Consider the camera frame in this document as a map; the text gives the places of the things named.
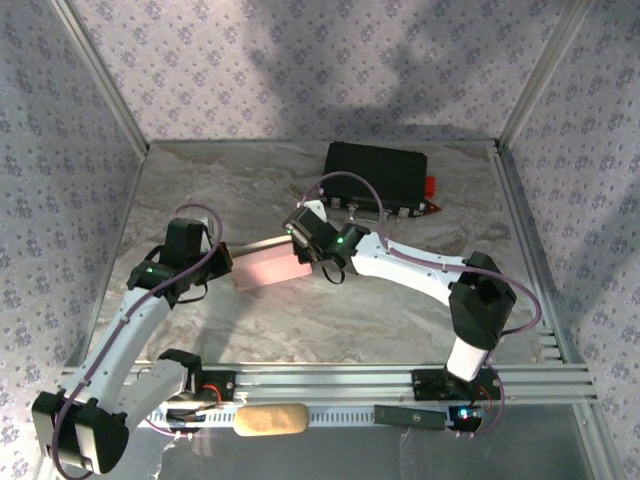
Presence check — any black case with metal latches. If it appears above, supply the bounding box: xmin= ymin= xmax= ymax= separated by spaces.
xmin=317 ymin=141 xmax=430 ymax=221

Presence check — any black connector block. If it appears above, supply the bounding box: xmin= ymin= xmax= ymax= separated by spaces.
xmin=166 ymin=408 xmax=222 ymax=424

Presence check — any tan oval pad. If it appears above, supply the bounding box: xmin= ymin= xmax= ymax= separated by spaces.
xmin=233 ymin=402 xmax=310 ymax=438

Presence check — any black flat device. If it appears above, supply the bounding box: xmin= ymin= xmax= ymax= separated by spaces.
xmin=373 ymin=403 xmax=448 ymax=431

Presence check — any circuit board with lights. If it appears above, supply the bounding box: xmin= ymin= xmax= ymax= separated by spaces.
xmin=446 ymin=405 xmax=489 ymax=432

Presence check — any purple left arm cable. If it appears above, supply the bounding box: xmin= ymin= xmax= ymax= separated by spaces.
xmin=49 ymin=202 xmax=224 ymax=476

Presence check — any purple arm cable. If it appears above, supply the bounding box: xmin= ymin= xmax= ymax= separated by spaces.
xmin=298 ymin=171 xmax=544 ymax=441
xmin=49 ymin=202 xmax=224 ymax=476

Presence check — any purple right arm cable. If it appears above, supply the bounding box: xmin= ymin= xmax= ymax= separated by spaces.
xmin=298 ymin=171 xmax=544 ymax=441

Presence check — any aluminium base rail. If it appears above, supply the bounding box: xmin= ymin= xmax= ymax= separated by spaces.
xmin=59 ymin=363 xmax=599 ymax=407

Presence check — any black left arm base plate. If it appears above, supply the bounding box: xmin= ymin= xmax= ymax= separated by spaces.
xmin=197 ymin=368 xmax=236 ymax=404

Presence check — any white slotted cable duct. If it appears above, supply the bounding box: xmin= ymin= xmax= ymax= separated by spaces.
xmin=149 ymin=405 xmax=454 ymax=432

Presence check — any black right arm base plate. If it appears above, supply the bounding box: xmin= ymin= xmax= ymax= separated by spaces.
xmin=410 ymin=368 xmax=504 ymax=401

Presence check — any aluminium corner post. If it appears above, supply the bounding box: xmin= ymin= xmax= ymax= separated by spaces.
xmin=497 ymin=0 xmax=597 ymax=147
xmin=49 ymin=0 xmax=151 ymax=155

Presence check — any aluminium frame bar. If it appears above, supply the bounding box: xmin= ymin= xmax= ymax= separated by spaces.
xmin=573 ymin=404 xmax=619 ymax=480

